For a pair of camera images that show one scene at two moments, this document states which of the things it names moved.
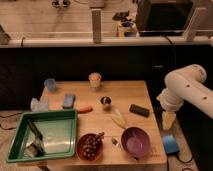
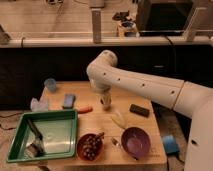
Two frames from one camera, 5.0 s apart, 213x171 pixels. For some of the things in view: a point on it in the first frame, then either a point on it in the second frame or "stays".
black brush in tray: [36, 146] stays
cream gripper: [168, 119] → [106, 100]
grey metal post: [96, 25] stays
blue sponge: [69, 100] stays
